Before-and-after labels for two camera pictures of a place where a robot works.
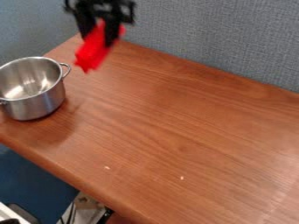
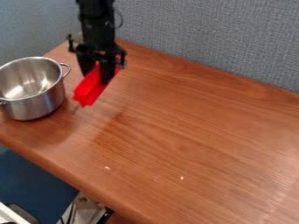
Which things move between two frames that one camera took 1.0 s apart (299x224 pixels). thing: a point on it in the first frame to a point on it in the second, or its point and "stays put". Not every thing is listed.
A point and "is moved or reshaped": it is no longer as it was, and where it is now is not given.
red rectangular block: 93,47 is moved or reshaped
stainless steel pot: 33,87 stays put
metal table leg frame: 86,211 stays put
